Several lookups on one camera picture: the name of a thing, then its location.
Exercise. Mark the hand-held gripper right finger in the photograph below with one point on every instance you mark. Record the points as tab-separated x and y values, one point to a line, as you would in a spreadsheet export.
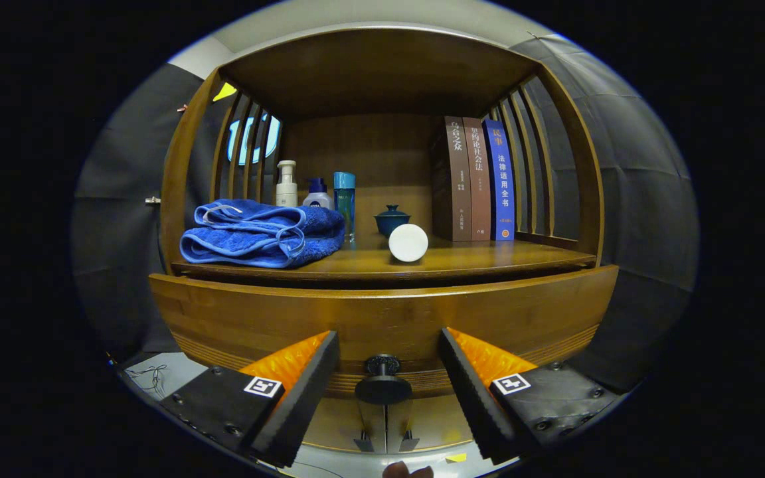
472	398

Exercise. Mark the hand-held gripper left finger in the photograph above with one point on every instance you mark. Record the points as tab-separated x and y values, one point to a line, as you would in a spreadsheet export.
303	398

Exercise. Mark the wooden drawer with black knob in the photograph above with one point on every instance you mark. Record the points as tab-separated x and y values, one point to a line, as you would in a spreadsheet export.
389	312

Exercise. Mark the white and green tube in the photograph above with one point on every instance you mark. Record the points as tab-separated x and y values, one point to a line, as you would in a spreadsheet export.
408	243

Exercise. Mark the wooden cabinet door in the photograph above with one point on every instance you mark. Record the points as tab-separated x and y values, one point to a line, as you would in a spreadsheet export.
435	418
339	425

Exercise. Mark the wooden countertop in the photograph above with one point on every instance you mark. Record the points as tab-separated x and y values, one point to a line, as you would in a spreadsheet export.
489	255

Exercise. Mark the wooden cabinet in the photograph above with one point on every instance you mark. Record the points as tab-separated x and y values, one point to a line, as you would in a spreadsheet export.
369	73

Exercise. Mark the yellow tape piece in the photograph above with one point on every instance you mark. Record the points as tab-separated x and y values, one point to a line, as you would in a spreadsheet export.
455	457

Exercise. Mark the folded blue towel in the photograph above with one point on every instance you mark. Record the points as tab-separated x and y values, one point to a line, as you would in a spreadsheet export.
256	239

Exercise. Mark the blue lidded teacup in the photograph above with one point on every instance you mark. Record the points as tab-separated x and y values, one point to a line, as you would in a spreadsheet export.
389	222

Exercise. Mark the clear teal bottle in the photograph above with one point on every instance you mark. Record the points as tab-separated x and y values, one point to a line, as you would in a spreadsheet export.
344	206

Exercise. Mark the white bottle with blue cap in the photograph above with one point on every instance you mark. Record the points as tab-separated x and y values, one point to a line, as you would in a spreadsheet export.
317	198

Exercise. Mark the white pump bottle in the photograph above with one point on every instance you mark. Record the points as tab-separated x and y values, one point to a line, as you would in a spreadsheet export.
286	189

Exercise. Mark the light brown book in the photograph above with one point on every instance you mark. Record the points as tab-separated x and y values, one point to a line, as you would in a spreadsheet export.
479	179

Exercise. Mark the dark brown book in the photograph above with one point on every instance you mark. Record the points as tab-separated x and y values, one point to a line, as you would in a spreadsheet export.
452	179

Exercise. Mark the blue book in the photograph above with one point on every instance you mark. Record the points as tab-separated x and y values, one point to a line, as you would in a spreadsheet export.
502	179

